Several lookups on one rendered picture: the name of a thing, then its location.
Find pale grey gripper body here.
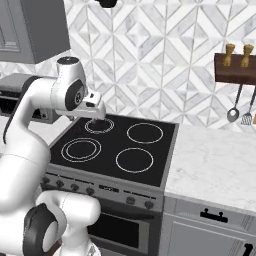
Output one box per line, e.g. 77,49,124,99
55,101,108,121

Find grey stove control panel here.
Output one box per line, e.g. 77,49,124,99
40,163,166,213

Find black glass hob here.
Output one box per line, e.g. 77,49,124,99
48,113,180,188

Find grey microwave oven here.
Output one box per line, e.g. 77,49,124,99
0,73,62,125

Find oven door with window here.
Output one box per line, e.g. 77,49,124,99
85,198,164,256

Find grey drawer front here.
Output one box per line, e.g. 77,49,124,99
162,195,256,236

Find grey hanging ladle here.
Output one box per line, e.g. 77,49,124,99
226,83,244,123

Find grey hanging spatula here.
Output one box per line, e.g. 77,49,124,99
240,85,256,127

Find grey cupboard door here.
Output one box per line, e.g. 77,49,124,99
158,213,256,256

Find dark oven door handle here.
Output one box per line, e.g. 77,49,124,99
99,205,159,220

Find grey wall cupboard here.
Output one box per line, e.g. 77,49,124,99
0,0,72,65

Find dark wooden wall rail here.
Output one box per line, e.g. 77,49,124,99
213,52,256,86

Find black drawer handle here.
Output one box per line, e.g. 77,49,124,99
199,207,230,224

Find black cupboard door handle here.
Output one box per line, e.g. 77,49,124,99
241,243,256,256

